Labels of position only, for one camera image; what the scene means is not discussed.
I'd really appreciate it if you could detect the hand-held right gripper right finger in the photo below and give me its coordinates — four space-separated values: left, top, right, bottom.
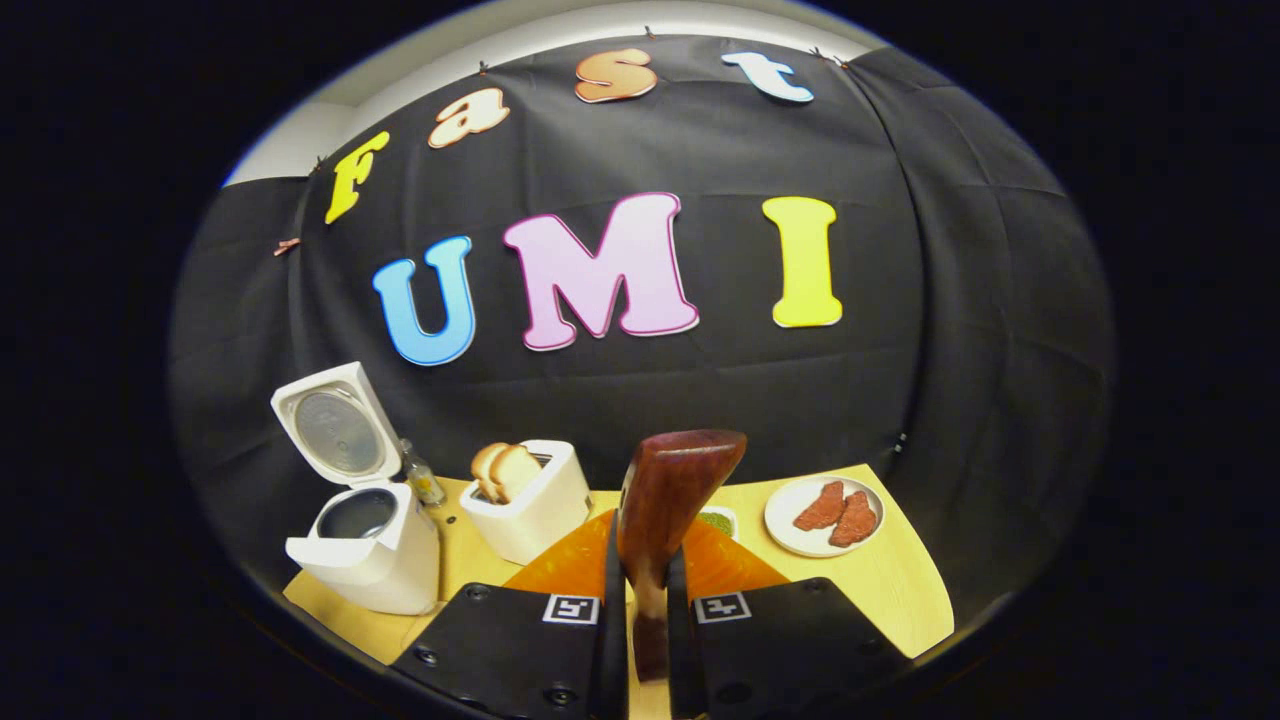
667 513 916 720

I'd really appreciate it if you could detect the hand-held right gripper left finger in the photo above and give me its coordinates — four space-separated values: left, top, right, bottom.
390 510 630 720

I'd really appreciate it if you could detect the brown wooden spoon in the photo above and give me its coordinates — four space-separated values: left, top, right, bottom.
615 429 749 684

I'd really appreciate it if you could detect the white rice cooker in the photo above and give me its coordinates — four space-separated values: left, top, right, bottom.
270 361 442 617

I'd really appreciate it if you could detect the white toaster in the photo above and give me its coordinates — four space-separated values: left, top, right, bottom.
459 439 594 567

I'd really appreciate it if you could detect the round white plate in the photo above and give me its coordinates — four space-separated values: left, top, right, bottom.
763 474 887 559

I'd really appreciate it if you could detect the red meat slice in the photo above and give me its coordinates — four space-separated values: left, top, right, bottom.
794 481 848 532
828 491 880 548

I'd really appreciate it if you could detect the toasted bread slice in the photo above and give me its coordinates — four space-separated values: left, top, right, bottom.
470 442 512 502
490 445 544 505

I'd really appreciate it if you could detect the small glass bottle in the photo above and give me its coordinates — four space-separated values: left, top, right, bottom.
399 438 449 509

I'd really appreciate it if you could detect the black backdrop cloth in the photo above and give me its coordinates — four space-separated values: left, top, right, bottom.
168 35 1116 621

